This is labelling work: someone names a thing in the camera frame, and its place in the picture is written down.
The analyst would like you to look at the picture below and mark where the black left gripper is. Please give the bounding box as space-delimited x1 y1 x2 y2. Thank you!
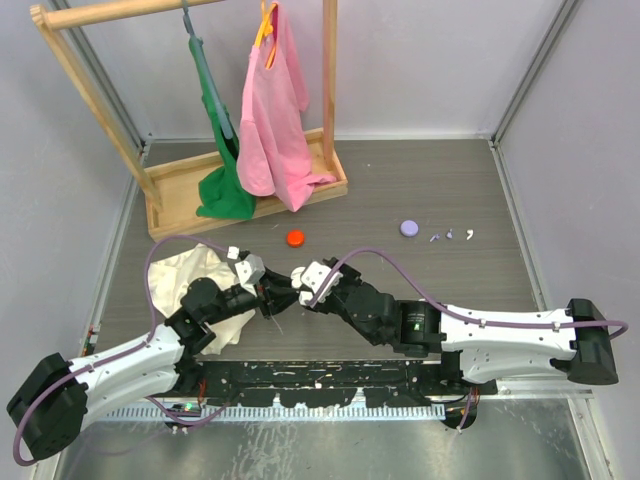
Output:
204 266 303 325

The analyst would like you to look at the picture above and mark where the white earbud charging case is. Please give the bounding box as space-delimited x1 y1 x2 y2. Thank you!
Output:
290 266 314 307

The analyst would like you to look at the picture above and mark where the orange earbud charging case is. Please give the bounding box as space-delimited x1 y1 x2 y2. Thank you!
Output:
286 229 306 248

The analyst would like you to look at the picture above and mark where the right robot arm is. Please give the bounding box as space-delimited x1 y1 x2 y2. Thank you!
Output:
291 260 618 394

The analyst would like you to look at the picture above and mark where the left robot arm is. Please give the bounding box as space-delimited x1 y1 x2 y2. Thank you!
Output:
7 271 300 466

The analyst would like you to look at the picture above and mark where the cream crumpled cloth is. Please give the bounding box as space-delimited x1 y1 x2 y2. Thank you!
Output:
147 243 256 355

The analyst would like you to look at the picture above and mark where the green shirt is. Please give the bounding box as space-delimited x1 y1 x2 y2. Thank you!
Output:
187 37 259 221

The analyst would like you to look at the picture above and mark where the pink shirt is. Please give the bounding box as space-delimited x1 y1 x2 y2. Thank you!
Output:
237 3 336 212

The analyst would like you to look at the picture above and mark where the wooden clothes rack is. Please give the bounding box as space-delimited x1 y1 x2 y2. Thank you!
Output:
30 1 348 241

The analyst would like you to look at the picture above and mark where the grey clothes hanger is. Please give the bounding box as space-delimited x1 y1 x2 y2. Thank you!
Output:
181 0 235 140

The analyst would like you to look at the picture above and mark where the yellow clothes hanger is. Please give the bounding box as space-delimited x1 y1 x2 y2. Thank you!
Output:
254 1 278 69

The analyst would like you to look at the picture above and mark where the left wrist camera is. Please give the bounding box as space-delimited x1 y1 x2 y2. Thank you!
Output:
235 254 266 285

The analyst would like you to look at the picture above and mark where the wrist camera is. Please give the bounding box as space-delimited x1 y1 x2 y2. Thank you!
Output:
303 261 343 307
235 254 266 285

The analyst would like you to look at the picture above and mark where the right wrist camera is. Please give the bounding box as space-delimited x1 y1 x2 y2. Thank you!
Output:
303 261 343 307

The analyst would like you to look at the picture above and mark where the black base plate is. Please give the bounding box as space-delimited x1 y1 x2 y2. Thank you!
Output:
190 360 472 408

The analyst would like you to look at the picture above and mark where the slotted cable duct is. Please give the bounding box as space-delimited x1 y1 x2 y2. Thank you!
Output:
104 401 446 423

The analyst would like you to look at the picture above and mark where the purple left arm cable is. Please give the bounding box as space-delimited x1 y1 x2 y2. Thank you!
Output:
10 234 241 467

